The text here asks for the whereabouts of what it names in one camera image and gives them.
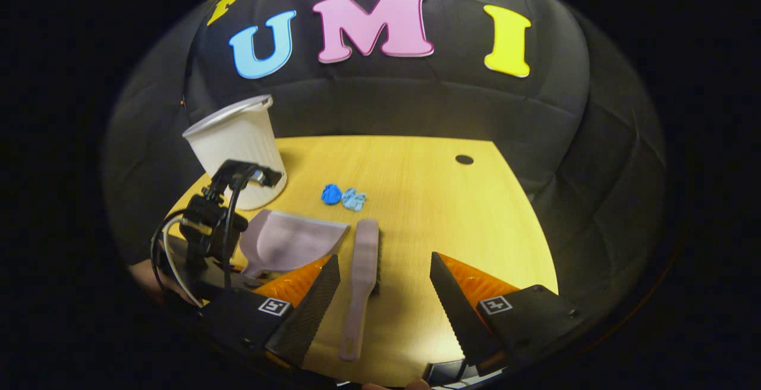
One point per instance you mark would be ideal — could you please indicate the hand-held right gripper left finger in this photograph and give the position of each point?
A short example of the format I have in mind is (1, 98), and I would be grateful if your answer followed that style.
(309, 313)

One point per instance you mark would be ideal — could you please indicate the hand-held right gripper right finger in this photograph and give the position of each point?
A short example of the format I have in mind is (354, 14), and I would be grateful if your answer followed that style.
(455, 307)

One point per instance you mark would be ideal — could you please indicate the small pink dustpan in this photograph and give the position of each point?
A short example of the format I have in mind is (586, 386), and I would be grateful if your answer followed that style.
(291, 241)

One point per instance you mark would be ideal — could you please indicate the dark blue paper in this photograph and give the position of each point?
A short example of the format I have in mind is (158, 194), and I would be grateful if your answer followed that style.
(331, 194)

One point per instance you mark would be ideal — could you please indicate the light blue paper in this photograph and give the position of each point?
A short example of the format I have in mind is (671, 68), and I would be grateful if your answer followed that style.
(354, 200)

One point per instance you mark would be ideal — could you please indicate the small pink broom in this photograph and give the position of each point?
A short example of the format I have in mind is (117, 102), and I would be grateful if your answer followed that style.
(362, 271)

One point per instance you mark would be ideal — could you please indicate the white ribbed garbage bin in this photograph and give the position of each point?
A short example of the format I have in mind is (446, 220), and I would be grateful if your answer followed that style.
(238, 140)

